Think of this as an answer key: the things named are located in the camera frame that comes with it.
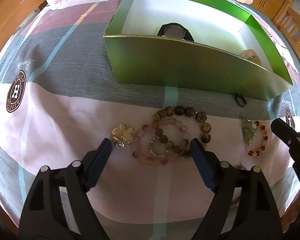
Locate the green jade pendant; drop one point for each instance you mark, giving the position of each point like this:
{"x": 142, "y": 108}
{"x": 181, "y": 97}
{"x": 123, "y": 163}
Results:
{"x": 248, "y": 130}

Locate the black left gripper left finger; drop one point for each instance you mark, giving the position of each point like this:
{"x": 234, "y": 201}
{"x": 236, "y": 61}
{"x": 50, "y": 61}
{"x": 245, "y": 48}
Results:
{"x": 79, "y": 180}

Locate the gold flower brooch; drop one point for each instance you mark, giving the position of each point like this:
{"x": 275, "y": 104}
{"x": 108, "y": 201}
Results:
{"x": 122, "y": 135}

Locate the patchwork pink grey duvet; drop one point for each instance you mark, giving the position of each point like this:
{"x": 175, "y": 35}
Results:
{"x": 59, "y": 99}

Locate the right hand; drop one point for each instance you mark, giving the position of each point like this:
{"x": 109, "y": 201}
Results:
{"x": 291, "y": 213}

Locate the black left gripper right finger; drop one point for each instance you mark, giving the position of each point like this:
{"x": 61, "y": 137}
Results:
{"x": 215, "y": 178}

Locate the wooden footboard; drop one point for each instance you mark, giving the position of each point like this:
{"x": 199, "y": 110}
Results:
{"x": 287, "y": 21}

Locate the black wristwatch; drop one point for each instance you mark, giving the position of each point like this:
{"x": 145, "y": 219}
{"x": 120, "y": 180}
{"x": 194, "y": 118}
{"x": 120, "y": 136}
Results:
{"x": 175, "y": 31}

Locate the cream white bangle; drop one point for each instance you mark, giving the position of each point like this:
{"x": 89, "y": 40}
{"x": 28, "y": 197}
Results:
{"x": 250, "y": 55}

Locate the green white cardboard box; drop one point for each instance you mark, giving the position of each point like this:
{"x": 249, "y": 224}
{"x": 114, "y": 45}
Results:
{"x": 220, "y": 29}

